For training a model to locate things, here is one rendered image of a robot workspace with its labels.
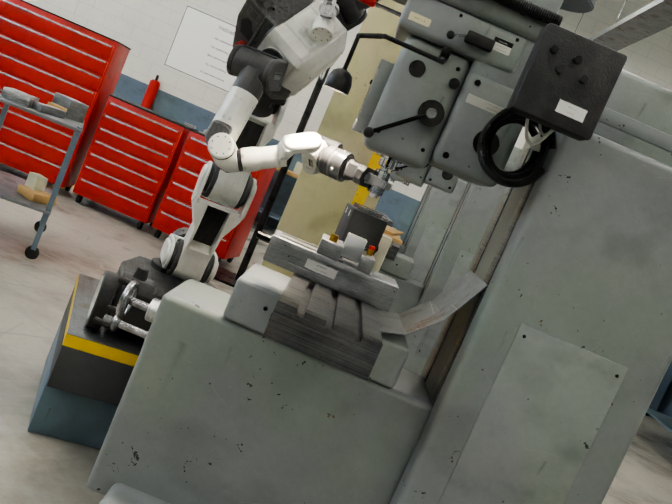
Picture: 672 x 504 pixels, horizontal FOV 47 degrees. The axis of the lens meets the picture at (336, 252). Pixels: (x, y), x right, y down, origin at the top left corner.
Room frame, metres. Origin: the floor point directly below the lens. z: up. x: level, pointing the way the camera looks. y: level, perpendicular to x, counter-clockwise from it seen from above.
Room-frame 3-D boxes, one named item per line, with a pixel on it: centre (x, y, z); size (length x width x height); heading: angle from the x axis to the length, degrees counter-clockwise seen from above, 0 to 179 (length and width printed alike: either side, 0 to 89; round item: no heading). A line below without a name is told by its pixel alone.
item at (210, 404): (2.19, -0.01, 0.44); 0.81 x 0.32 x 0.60; 91
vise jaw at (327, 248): (2.01, 0.02, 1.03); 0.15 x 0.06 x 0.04; 2
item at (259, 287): (2.19, -0.03, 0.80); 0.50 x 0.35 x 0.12; 91
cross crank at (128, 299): (2.18, 0.47, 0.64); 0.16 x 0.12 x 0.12; 91
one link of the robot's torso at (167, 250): (2.91, 0.51, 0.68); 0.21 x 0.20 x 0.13; 19
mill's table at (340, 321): (2.15, -0.03, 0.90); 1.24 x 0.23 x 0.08; 1
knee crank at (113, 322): (2.32, 0.50, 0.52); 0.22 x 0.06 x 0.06; 91
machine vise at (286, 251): (2.01, -0.01, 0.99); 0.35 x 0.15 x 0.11; 92
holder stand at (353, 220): (2.59, -0.04, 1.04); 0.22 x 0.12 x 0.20; 8
